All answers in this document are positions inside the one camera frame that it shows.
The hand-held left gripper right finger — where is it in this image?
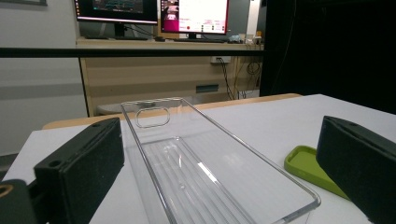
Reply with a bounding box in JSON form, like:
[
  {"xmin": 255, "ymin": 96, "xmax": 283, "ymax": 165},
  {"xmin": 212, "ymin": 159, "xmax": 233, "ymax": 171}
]
[{"xmin": 316, "ymin": 115, "xmax": 396, "ymax": 224}]

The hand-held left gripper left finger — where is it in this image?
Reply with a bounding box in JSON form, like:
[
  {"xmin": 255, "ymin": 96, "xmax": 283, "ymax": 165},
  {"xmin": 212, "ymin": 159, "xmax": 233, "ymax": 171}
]
[{"xmin": 33, "ymin": 117, "xmax": 125, "ymax": 224}]

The green phone case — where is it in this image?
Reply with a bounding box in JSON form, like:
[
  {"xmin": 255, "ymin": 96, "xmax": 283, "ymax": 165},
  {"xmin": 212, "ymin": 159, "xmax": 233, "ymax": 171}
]
[{"xmin": 283, "ymin": 145, "xmax": 350, "ymax": 201}]

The clear plastic tray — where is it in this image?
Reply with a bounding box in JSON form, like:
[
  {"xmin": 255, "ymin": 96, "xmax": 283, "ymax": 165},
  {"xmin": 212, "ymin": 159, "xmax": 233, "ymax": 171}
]
[{"xmin": 120, "ymin": 97, "xmax": 321, "ymax": 224}]

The wooden table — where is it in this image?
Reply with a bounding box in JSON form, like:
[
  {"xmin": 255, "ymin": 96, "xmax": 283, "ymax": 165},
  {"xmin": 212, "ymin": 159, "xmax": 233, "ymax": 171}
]
[{"xmin": 41, "ymin": 92, "xmax": 302, "ymax": 130}]

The white table sheet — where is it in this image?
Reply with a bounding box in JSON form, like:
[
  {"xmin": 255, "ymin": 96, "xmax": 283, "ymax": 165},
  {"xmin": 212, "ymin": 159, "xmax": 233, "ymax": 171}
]
[{"xmin": 3, "ymin": 93, "xmax": 396, "ymax": 224}]

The light wooden desk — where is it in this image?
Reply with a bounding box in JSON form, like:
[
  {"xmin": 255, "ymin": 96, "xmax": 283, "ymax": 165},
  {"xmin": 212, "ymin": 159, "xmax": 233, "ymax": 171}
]
[{"xmin": 76, "ymin": 36, "xmax": 265, "ymax": 118}]

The black curtain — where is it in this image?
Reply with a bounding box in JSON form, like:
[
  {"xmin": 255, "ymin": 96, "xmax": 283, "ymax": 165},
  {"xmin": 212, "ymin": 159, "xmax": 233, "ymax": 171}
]
[{"xmin": 260, "ymin": 0, "xmax": 396, "ymax": 115}]

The dark screen monitor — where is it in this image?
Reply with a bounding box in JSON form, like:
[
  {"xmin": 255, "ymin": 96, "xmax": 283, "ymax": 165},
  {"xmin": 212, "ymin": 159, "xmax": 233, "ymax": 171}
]
[{"xmin": 74, "ymin": 0, "xmax": 159, "ymax": 40}]

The black keyboard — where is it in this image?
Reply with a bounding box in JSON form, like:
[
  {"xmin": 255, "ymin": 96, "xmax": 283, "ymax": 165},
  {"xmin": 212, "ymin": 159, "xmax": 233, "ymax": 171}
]
[{"xmin": 172, "ymin": 37, "xmax": 230, "ymax": 44}]

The bright screen monitor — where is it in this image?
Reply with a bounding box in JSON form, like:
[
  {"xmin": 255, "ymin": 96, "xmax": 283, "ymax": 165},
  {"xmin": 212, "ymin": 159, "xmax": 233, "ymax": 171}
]
[{"xmin": 160, "ymin": 0, "xmax": 230, "ymax": 40}]

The black horizontal frame bar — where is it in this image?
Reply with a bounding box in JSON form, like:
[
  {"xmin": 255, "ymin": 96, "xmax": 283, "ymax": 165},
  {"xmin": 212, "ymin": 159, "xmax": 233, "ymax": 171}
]
[{"xmin": 0, "ymin": 47, "xmax": 265, "ymax": 59}]

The black desk cable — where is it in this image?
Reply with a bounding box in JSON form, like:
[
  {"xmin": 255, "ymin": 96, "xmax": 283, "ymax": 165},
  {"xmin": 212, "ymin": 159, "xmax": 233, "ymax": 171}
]
[{"xmin": 217, "ymin": 57, "xmax": 236, "ymax": 101}]

